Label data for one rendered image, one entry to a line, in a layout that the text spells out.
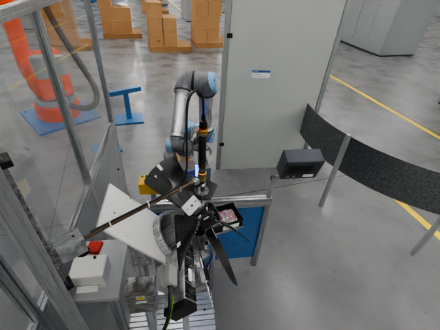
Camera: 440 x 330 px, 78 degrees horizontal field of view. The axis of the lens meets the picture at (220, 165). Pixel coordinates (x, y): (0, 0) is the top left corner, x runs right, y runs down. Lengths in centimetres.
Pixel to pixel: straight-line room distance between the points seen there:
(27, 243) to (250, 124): 272
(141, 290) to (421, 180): 237
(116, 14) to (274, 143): 774
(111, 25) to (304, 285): 928
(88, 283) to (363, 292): 222
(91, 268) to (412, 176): 254
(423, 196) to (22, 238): 283
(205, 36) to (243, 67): 636
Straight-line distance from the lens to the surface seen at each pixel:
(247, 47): 298
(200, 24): 922
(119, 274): 166
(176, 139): 154
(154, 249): 138
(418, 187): 293
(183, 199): 135
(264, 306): 252
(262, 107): 326
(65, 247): 112
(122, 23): 1026
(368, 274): 303
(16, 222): 98
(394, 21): 1068
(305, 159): 184
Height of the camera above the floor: 223
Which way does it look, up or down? 37 degrees down
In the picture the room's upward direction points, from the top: 4 degrees clockwise
